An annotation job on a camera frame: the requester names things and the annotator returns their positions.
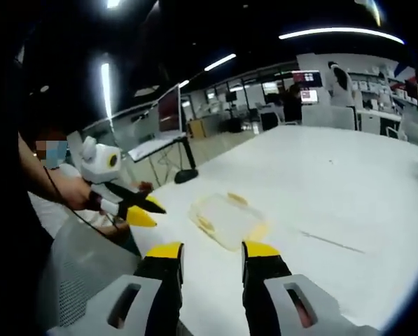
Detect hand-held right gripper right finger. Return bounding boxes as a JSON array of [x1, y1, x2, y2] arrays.
[[239, 240, 383, 336]]

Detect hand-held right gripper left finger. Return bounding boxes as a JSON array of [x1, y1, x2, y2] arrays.
[[46, 241, 186, 336]]

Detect person's left hand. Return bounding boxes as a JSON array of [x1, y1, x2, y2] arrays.
[[60, 176, 103, 213]]

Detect white tilted desk board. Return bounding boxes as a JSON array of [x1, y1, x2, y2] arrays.
[[127, 134, 189, 162]]

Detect black stand with base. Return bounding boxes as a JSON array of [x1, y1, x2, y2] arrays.
[[173, 136, 200, 185]]

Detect grey mesh chair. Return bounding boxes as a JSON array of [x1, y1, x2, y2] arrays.
[[36, 213, 144, 330]]

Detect long ceiling light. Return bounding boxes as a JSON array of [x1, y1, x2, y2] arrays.
[[203, 52, 237, 72], [99, 62, 113, 120], [277, 26, 405, 46]]

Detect clear plastic container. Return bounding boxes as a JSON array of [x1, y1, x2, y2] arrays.
[[188, 191, 270, 251]]

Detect computer monitor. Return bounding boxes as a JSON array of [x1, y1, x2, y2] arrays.
[[157, 83, 183, 137]]

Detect cardboard box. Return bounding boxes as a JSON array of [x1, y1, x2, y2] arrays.
[[187, 117, 214, 139]]

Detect small lit screen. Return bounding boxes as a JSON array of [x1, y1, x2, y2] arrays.
[[299, 89, 320, 104]]

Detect white shelf with boxes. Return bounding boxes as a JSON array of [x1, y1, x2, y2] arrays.
[[351, 68, 418, 116]]

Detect black thin cable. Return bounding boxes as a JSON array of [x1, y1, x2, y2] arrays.
[[43, 167, 130, 239]]

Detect wall screen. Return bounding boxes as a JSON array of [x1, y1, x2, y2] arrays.
[[291, 69, 323, 88]]

